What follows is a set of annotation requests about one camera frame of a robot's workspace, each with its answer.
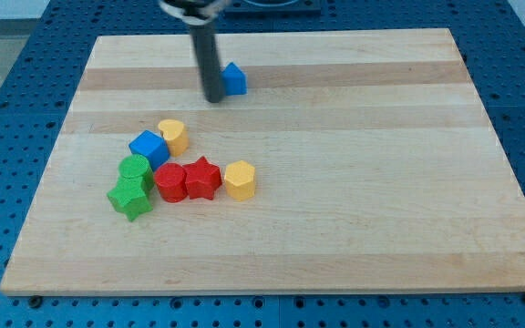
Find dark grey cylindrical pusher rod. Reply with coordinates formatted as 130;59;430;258
189;21;225;103

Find silver ring rod mount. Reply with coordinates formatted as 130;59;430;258
158;0;224;25

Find blue triangle block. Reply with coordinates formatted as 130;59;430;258
221;62;247;96

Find yellow heart block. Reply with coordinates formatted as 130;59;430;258
158;119;190;157

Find blue cube block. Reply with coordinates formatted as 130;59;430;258
129;130;170;171

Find red star block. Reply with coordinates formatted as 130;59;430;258
182;156;222;200

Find yellow hexagon block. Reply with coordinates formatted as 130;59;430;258
224;160;256;201

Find red cylinder block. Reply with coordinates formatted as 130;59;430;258
154;163;188;203

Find green cylinder block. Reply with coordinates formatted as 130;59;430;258
118;154;154;192

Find green star block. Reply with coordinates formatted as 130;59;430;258
107;178;153;221

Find light wooden board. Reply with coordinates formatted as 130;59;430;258
0;28;525;296

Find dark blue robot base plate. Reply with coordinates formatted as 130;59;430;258
223;0;324;16

